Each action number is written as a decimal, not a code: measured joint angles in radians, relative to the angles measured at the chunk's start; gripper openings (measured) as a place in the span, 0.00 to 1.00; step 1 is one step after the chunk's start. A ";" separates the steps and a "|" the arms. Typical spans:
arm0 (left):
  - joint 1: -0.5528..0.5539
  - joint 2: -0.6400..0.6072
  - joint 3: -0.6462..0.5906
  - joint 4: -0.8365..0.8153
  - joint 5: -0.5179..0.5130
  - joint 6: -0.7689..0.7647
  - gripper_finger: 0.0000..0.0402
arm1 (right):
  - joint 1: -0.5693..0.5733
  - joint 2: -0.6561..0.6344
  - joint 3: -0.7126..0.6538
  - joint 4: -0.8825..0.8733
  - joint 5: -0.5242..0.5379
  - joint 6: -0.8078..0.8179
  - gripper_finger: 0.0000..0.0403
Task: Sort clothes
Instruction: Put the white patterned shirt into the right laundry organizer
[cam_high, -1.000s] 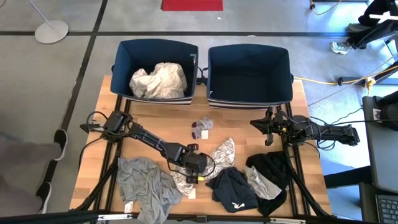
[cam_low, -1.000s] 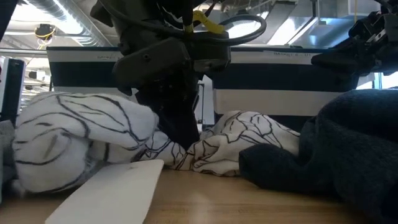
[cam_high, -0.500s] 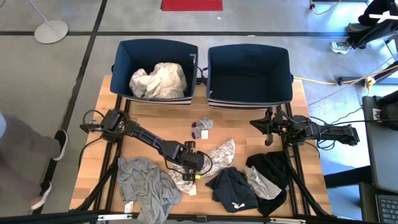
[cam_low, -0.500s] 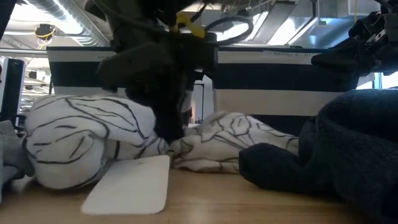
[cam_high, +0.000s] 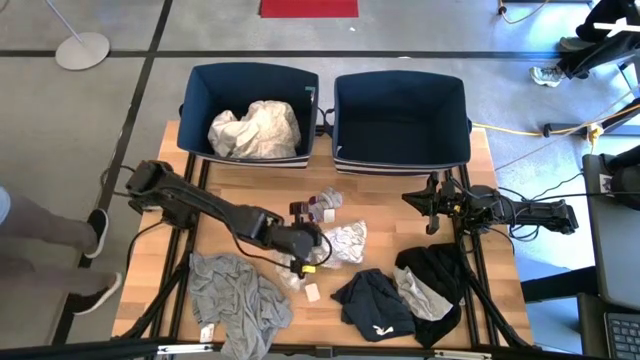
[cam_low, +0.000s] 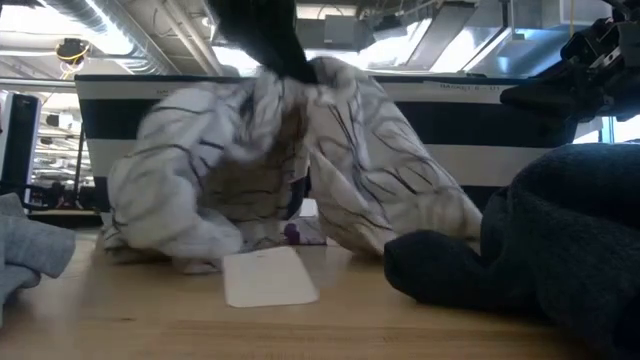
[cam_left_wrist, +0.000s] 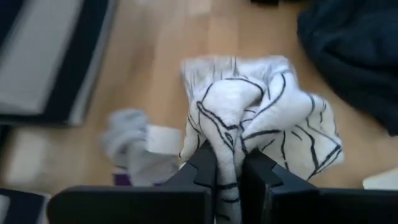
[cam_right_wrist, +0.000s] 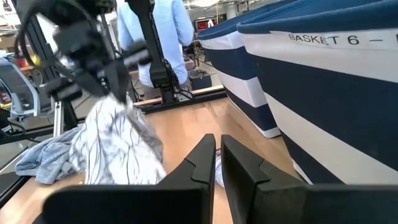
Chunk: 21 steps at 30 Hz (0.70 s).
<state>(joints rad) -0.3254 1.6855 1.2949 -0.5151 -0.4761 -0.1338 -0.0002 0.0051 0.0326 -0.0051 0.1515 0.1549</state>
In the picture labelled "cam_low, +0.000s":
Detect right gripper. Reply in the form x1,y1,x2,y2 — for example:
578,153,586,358
499,0,640,124

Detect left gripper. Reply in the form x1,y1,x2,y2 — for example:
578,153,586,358
207,0,320,84

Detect navy blue garment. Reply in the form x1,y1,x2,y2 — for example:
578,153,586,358
383,143,640,360

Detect white leaf-patterned garment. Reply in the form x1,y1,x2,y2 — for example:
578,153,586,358
102,55,484,275

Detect grey purple-toed sock pair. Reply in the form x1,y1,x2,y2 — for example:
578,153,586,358
283,215,329,246

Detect white card tag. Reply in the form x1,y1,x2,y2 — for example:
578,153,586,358
222,245,320,309

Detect grey garment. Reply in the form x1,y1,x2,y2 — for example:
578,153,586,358
0,192,77,329

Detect navy white striped fabric basket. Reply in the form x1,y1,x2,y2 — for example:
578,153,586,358
369,74,604,214
74,73,311,229

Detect grey ceiling junction box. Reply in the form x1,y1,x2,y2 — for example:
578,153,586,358
323,14,362,46

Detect large glass window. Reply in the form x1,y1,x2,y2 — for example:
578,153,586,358
572,114,640,146

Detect yellow black ceiling device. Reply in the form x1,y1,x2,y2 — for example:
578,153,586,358
54,37,92,66

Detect tall black panel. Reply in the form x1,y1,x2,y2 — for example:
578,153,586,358
0,92,42,201

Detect slanted metal duct panel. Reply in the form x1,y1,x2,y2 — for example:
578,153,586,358
404,2,481,71

